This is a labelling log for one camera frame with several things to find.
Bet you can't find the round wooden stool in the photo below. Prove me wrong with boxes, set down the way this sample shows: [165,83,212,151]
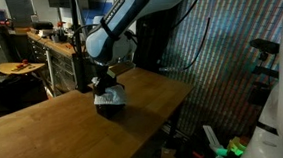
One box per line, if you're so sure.
[0,59,47,77]

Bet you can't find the black case on workbench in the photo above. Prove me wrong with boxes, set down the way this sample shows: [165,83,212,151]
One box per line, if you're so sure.
[31,20,55,32]

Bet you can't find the black camera on stand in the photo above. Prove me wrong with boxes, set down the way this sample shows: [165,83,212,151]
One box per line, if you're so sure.
[243,36,283,110]

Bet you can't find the colourful striped backdrop panel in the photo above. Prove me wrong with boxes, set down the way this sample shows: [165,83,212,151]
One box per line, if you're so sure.
[155,0,283,148]

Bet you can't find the white towel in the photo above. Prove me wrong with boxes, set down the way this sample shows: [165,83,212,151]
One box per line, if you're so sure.
[90,74,128,108]

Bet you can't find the wooden workbench with drawers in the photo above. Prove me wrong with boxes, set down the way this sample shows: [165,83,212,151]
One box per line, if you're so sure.
[26,26,98,96]

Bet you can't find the black vertical pole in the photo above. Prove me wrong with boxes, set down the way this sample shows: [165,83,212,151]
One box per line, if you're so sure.
[69,0,93,94]

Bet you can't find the long black hanging cable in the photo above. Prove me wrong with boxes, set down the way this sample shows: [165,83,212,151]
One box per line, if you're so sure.
[154,0,215,73]

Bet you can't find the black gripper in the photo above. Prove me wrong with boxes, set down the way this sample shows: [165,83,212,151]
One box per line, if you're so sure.
[92,64,118,96]

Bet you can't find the black looping wrist cable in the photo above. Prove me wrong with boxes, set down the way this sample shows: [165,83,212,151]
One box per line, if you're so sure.
[70,22,92,46]

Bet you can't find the yellow green plastic toy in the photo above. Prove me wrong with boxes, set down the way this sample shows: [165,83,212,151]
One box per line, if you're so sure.
[225,135,249,157]

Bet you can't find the black perforated basket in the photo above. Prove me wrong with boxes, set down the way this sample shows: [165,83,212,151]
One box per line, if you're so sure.
[94,101,128,120]

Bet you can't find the red tools on stool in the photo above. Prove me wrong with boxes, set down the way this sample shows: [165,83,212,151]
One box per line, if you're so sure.
[11,59,33,72]

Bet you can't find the red black power tool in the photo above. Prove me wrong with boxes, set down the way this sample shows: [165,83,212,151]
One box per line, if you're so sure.
[54,20,70,43]

